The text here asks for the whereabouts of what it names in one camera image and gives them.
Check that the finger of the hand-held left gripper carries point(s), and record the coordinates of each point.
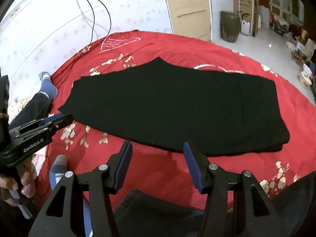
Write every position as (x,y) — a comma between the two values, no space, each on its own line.
(53,118)
(63,122)

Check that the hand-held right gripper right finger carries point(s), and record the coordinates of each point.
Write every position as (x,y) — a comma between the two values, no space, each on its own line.
(193,167)

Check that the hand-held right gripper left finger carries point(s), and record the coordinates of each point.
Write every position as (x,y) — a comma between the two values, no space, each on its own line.
(123,167)

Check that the black pants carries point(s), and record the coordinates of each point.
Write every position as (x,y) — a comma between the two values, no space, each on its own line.
(160,108)

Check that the person's left hand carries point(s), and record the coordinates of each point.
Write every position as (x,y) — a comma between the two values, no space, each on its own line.
(29,177)

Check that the person's left leg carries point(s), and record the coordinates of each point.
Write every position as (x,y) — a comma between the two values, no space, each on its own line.
(48,88)

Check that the person's leg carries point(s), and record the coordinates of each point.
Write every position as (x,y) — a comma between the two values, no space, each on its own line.
(48,88)
(153,209)

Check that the person's right leg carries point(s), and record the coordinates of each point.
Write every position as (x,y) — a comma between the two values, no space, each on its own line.
(153,209)

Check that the red floral blanket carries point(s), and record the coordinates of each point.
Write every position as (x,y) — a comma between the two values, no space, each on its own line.
(172,49)

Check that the white patterned pot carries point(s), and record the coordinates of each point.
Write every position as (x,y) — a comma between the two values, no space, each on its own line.
(305,79)

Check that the brown ceramic jar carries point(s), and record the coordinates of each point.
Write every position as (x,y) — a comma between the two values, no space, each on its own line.
(229,27)

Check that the white plastic jug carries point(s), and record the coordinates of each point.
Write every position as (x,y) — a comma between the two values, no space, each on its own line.
(245,28)

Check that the wooden door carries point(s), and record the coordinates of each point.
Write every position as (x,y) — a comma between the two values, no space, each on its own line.
(190,5)

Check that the pile of household clutter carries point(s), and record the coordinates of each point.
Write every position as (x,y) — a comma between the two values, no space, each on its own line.
(296,37)

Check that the cardboard box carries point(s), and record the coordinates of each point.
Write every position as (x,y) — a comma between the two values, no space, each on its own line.
(244,5)

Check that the window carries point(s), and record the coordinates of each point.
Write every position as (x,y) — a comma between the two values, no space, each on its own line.
(286,2)

